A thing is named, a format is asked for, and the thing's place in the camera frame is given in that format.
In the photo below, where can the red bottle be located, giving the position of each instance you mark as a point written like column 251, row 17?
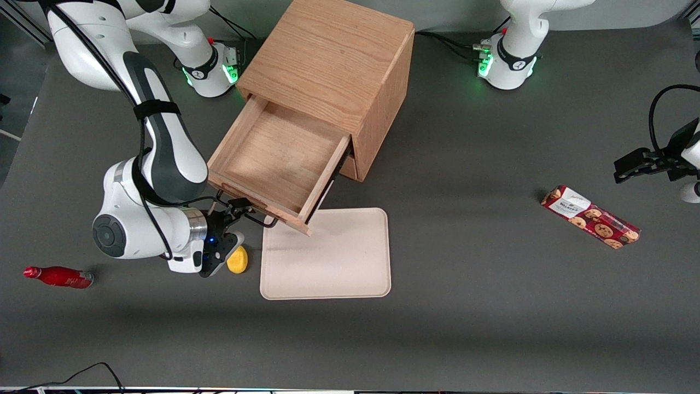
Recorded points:
column 60, row 276

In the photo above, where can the red tartan cookie box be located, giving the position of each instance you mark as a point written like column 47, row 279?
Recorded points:
column 593, row 219

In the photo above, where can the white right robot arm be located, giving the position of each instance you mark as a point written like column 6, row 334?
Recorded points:
column 164, row 153

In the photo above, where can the yellow lemon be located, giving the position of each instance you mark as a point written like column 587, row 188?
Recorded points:
column 239, row 264

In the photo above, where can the aluminium frame profile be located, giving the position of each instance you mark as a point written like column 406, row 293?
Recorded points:
column 693, row 21
column 22, row 22

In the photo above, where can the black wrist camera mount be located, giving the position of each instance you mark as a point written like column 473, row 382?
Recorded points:
column 678, row 146
column 212, row 264

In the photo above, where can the oak wooden drawer cabinet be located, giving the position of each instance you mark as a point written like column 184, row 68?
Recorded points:
column 328, row 49

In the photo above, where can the beige rectangular tray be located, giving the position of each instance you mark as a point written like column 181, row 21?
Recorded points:
column 339, row 257

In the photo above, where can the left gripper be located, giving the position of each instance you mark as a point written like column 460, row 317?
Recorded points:
column 674, row 155

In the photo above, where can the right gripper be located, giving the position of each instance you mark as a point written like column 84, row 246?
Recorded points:
column 217, row 223

